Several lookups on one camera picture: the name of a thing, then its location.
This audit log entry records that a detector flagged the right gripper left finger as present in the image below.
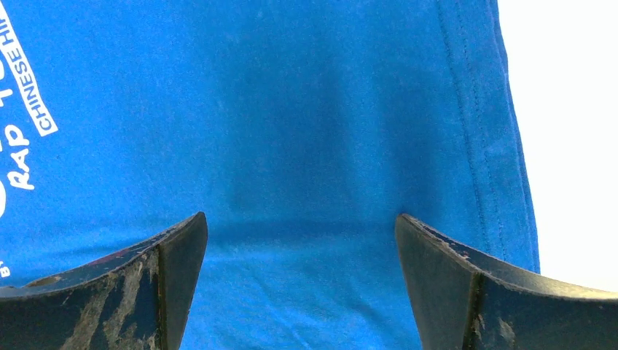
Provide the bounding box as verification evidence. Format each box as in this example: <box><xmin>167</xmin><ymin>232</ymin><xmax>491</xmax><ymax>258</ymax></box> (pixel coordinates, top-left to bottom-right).
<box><xmin>1</xmin><ymin>212</ymin><xmax>208</xmax><ymax>350</ymax></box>

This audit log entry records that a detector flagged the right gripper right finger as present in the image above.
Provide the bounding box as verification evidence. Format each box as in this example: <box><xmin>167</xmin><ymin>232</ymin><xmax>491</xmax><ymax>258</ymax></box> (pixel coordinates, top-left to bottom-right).
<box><xmin>395</xmin><ymin>214</ymin><xmax>617</xmax><ymax>350</ymax></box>

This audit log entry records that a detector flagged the blue printed t-shirt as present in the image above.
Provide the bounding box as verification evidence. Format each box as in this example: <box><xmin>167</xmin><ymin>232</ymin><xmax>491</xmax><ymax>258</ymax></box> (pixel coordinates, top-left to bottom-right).
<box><xmin>1</xmin><ymin>1</ymin><xmax>539</xmax><ymax>349</ymax></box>

